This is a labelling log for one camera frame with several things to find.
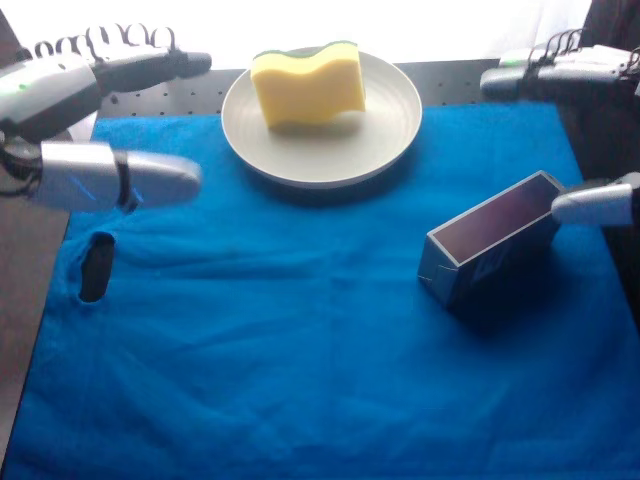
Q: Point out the dark brown curtain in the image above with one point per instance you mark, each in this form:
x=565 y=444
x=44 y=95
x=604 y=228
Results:
x=615 y=20

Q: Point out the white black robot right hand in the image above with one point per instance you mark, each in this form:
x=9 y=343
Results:
x=575 y=75

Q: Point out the blue cloth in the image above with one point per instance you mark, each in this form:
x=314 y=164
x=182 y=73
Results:
x=300 y=350

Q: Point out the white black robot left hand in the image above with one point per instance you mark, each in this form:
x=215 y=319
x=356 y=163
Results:
x=60 y=95

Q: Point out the white round plate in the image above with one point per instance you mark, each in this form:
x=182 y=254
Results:
x=320 y=155

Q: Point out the dark purple box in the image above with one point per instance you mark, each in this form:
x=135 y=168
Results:
x=490 y=225

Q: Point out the yellow green sponge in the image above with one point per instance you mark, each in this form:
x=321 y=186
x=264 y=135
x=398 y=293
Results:
x=305 y=90

